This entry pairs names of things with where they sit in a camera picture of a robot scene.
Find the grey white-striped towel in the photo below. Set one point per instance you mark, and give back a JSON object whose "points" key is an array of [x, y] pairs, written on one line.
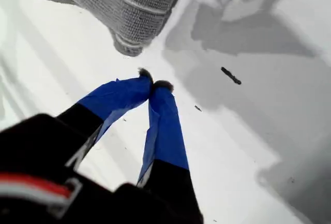
{"points": [[129, 9]]}

